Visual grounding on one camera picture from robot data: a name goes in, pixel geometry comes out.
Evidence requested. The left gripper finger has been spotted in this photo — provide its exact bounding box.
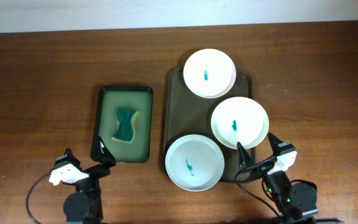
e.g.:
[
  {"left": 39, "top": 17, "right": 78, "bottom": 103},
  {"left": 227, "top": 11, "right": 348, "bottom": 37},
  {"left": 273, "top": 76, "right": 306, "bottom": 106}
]
[
  {"left": 98, "top": 136, "right": 116, "bottom": 167},
  {"left": 54, "top": 148, "right": 81, "bottom": 170}
]

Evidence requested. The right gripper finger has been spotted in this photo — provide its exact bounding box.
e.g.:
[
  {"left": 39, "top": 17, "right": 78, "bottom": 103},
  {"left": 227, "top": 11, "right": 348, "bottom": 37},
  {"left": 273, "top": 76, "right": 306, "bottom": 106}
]
[
  {"left": 267, "top": 132, "right": 291, "bottom": 156},
  {"left": 237, "top": 142, "right": 255, "bottom": 171}
]

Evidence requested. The green yellow sponge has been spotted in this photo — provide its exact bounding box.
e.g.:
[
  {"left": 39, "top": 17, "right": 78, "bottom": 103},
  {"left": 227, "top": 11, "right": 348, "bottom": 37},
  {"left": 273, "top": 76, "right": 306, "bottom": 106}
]
[{"left": 111, "top": 108, "right": 139, "bottom": 144}]

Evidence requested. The cream white plate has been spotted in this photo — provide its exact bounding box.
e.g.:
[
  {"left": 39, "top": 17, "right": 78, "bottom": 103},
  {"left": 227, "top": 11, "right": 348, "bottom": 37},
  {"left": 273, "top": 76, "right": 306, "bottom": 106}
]
[{"left": 211, "top": 96, "right": 269, "bottom": 149}]

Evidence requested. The pale blue white plate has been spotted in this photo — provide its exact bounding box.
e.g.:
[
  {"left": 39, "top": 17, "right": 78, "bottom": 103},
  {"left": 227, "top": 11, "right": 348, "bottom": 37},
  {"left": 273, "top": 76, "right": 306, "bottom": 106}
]
[{"left": 165, "top": 134, "right": 225, "bottom": 192}]

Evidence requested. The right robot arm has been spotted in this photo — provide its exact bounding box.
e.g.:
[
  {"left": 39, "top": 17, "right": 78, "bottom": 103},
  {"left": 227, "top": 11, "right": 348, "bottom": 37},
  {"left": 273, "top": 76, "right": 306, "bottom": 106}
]
[{"left": 234, "top": 133, "right": 318, "bottom": 223}]

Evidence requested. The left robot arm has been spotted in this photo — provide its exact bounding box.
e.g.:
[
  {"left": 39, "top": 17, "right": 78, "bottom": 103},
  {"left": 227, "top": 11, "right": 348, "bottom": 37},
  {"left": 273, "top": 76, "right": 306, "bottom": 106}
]
[{"left": 49, "top": 136, "right": 116, "bottom": 223}]

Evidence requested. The small green water tray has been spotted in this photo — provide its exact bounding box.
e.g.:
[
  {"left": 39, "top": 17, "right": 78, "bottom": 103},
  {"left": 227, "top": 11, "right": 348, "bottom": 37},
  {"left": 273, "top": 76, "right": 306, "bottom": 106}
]
[{"left": 90, "top": 86, "right": 154, "bottom": 163}]

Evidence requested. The large brown serving tray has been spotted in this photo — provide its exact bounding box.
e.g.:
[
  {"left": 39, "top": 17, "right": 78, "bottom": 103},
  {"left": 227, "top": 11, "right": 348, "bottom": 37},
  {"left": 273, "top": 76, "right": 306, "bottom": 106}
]
[{"left": 160, "top": 68, "right": 253, "bottom": 183}]

